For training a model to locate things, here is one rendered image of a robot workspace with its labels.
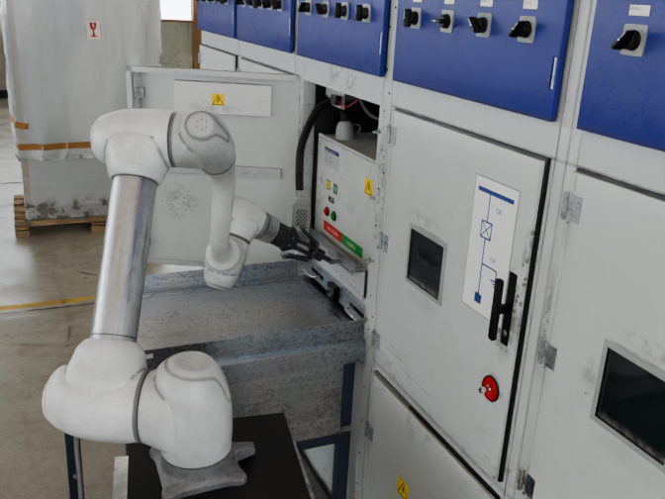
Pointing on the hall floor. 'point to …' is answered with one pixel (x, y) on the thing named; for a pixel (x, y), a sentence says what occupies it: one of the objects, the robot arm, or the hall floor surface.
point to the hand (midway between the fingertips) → (323, 256)
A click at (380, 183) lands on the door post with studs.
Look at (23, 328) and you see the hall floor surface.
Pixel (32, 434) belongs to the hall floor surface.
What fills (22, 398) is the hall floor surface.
